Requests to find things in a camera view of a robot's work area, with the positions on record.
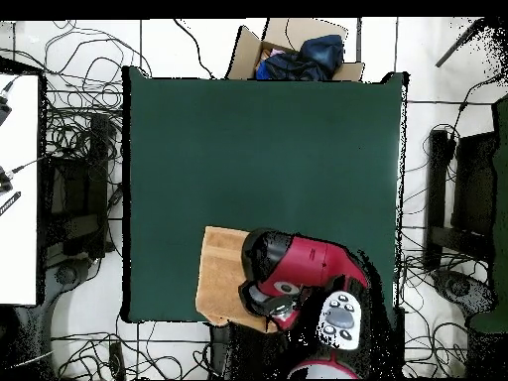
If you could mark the dark blue clothing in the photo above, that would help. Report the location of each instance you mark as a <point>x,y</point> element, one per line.
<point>317,51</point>

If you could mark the black bulky object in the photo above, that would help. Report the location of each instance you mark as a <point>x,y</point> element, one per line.
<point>75,190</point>

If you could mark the black metal frame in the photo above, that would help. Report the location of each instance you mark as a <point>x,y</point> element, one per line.
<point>438,178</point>

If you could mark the orange terry towel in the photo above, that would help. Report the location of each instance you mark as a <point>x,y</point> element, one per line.
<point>218,278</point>

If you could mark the black camera device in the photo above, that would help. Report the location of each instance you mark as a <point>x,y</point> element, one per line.
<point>3,109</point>
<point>4,180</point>

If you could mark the black slanted bar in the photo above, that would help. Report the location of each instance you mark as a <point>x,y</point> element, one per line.
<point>456,43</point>

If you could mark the brown cardboard box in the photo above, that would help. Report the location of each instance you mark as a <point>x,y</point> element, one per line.
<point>246,51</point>

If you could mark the white table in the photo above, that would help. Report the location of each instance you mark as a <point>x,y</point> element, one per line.
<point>20,238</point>

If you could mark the dark green table cloth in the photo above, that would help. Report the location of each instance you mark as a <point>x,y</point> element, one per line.
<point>238,158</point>

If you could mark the dark green fabric panel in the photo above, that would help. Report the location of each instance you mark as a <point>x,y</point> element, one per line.
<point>501,198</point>

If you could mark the black label strip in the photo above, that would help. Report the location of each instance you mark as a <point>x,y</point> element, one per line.
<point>10,202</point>

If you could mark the pink cloth item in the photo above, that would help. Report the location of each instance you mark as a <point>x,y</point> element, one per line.
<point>272,53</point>

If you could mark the small black device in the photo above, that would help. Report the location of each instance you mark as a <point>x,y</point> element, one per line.
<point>117,359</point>

